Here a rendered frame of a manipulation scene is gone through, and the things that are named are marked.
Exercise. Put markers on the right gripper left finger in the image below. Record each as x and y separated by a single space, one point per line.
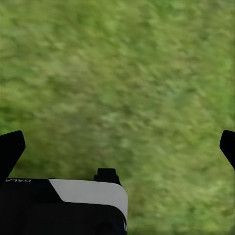
12 146

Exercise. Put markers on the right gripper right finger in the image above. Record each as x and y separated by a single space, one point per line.
227 145

